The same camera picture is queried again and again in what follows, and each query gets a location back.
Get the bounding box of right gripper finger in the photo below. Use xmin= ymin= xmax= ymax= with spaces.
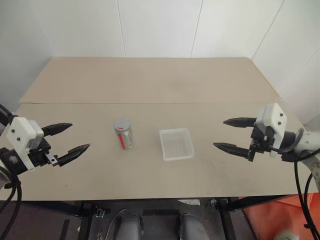
xmin=212 ymin=142 xmax=252 ymax=159
xmin=222 ymin=117 xmax=258 ymax=129

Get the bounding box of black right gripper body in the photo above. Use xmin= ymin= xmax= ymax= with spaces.
xmin=248 ymin=122 xmax=274 ymax=163

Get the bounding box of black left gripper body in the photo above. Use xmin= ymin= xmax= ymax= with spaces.
xmin=27 ymin=137 xmax=61 ymax=168

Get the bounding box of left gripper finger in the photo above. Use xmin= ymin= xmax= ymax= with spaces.
xmin=57 ymin=143 xmax=92 ymax=167
xmin=41 ymin=122 xmax=74 ymax=138

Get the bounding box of clear plastic jar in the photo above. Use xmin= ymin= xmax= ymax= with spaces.
xmin=112 ymin=118 xmax=136 ymax=151

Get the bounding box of clear plastic tray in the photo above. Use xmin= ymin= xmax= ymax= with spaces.
xmin=158 ymin=127 xmax=195 ymax=162

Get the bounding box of orange sheet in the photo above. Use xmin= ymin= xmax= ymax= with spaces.
xmin=243 ymin=191 xmax=320 ymax=240

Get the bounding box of dark grey rounded shape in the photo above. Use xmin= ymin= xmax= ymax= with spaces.
xmin=117 ymin=212 xmax=144 ymax=240
xmin=177 ymin=212 xmax=204 ymax=240

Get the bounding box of pale round object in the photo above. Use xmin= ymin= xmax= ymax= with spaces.
xmin=274 ymin=229 xmax=302 ymax=240

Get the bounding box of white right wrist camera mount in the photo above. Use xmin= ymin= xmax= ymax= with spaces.
xmin=254 ymin=102 xmax=288 ymax=159

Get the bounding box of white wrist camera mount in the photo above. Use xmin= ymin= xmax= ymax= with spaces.
xmin=254 ymin=102 xmax=288 ymax=159
xmin=6 ymin=116 xmax=45 ymax=173

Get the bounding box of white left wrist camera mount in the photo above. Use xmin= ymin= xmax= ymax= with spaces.
xmin=6 ymin=116 xmax=45 ymax=173

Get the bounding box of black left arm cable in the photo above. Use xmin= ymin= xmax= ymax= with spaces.
xmin=0 ymin=164 xmax=24 ymax=240
xmin=0 ymin=103 xmax=17 ymax=127

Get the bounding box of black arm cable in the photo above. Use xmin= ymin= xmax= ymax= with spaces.
xmin=0 ymin=103 xmax=17 ymax=127
xmin=0 ymin=164 xmax=24 ymax=240
xmin=269 ymin=128 xmax=320 ymax=240

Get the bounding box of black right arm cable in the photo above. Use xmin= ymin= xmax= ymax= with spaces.
xmin=269 ymin=128 xmax=320 ymax=240

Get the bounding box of black metal table frame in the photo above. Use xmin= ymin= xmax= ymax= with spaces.
xmin=0 ymin=194 xmax=297 ymax=240

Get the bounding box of thin white wire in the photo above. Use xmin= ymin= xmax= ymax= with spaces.
xmin=104 ymin=209 xmax=132 ymax=240

